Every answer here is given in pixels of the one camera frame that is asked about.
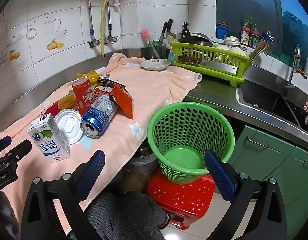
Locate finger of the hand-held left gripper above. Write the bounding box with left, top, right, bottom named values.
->
left=0, top=139, right=33, bottom=167
left=0, top=136, right=12, bottom=155

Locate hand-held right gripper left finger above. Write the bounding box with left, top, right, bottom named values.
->
left=20, top=150, right=106, bottom=240

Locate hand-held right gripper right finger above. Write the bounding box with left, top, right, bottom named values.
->
left=204, top=150, right=288, bottom=240

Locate green plastic basket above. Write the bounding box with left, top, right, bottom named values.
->
left=147, top=102, right=235, bottom=185

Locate clear plastic bowl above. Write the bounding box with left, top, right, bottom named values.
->
left=41, top=99, right=78, bottom=120

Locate white lidded cup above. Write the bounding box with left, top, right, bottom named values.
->
left=54, top=108, right=84, bottom=145

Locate crushed plastic water bottle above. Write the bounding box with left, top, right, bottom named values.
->
left=80, top=94, right=119, bottom=139

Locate red yellow snack packet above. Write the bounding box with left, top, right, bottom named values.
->
left=53, top=94, right=78, bottom=110

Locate orange snack bag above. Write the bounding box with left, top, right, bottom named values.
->
left=94, top=82, right=134, bottom=120

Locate red drink can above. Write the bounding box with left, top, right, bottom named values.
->
left=72, top=78, right=96, bottom=117

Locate black sachet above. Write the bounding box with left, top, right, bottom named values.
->
left=97, top=76, right=118, bottom=87

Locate yellow plastic wrapper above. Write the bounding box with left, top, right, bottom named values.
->
left=77, top=70, right=101, bottom=82

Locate red plastic stool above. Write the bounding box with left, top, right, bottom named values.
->
left=144, top=169, right=217, bottom=230

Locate steel pot with lid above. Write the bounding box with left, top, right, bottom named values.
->
left=128, top=147, right=160, bottom=178

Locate person's plaid trouser leg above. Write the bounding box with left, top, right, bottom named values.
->
left=69, top=191, right=169, bottom=240

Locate steel sink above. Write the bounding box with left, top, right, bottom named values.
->
left=237, top=80, right=308, bottom=135

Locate green dish rack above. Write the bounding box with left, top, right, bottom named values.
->
left=168, top=40, right=253, bottom=88

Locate peach printed towel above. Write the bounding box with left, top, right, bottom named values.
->
left=0, top=52, right=203, bottom=235

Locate metal pot with lid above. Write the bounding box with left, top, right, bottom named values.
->
left=178, top=56, right=239, bottom=77

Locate white shallow dish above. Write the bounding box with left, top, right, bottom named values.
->
left=140, top=58, right=172, bottom=71

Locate white bowl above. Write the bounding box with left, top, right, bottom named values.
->
left=229, top=46, right=246, bottom=57

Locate black knife holder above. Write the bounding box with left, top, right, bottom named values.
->
left=140, top=46, right=170, bottom=59

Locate steel faucet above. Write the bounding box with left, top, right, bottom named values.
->
left=284, top=44, right=301, bottom=90

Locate bundle of chopsticks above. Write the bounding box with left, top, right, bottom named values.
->
left=249, top=36, right=269, bottom=59

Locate patterned ceramic bowl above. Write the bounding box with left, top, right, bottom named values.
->
left=224, top=36, right=240, bottom=46

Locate steel pan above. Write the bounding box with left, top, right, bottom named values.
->
left=177, top=32, right=214, bottom=47

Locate green glass jar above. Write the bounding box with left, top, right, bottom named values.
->
left=148, top=40, right=164, bottom=55

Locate red topped jar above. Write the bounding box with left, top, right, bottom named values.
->
left=240, top=17, right=252, bottom=46
left=249, top=24, right=260, bottom=48

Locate blue plastic container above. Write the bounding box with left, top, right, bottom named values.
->
left=216, top=22, right=229, bottom=40

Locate pink bottle brush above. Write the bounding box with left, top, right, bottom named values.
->
left=140, top=27, right=159, bottom=59

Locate green framed window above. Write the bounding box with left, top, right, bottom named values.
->
left=215, top=0, right=308, bottom=60

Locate yellow hose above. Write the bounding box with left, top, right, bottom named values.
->
left=100, top=0, right=112, bottom=58

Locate steel flexible water hose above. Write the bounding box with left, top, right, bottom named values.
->
left=105, top=0, right=123, bottom=44
left=83, top=0, right=97, bottom=42

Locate black handled knife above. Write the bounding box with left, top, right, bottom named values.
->
left=160, top=19, right=174, bottom=40

